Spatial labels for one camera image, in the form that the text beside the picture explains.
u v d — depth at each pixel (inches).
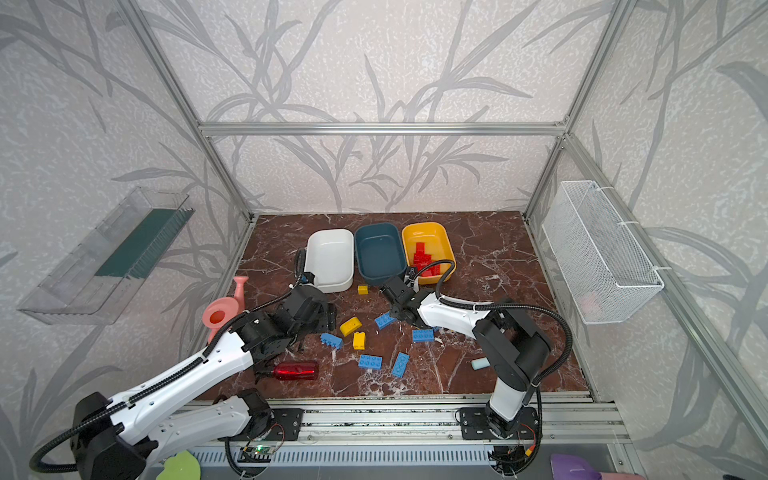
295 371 32.0
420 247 42.6
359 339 33.8
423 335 34.2
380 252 42.7
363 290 37.9
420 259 41.3
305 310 23.0
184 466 27.1
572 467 26.6
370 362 32.5
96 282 25.2
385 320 35.8
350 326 35.0
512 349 18.1
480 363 32.6
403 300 27.5
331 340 33.8
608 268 24.2
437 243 44.0
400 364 33.1
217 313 32.2
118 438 15.2
